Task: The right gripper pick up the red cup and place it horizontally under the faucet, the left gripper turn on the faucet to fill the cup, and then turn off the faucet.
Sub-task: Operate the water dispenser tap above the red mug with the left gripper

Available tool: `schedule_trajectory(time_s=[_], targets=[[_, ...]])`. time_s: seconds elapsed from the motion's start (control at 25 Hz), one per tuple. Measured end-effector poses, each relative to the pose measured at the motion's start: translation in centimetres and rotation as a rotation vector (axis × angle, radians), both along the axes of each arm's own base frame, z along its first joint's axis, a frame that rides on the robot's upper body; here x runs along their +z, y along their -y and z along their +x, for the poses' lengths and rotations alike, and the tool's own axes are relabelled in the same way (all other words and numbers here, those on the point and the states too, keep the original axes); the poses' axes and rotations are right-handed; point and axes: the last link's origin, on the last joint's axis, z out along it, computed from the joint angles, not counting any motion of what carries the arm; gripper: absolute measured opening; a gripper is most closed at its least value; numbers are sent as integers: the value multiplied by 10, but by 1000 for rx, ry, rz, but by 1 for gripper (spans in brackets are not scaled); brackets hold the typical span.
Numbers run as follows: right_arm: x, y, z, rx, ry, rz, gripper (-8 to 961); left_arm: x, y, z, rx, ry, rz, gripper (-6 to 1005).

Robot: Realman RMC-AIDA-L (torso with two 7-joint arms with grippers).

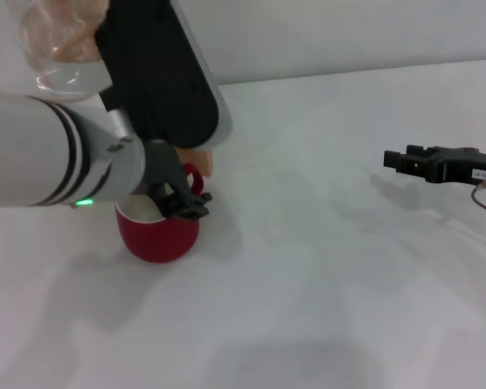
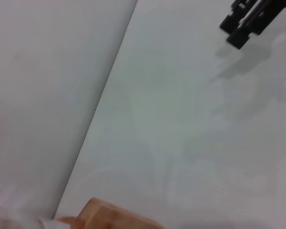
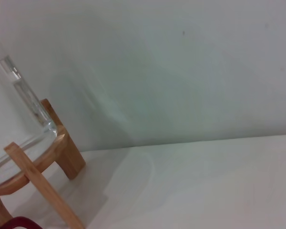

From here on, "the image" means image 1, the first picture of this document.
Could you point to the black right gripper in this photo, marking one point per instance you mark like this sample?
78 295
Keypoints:
461 166

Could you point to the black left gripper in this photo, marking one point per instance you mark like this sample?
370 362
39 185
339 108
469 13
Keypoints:
162 166

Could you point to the red cup with white inside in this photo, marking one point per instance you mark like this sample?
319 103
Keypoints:
158 239

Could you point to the wooden dispenser stand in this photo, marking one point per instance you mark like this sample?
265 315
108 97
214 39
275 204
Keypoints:
196 160

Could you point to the clear glass water dispenser jar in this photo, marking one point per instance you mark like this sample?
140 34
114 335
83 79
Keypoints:
60 44

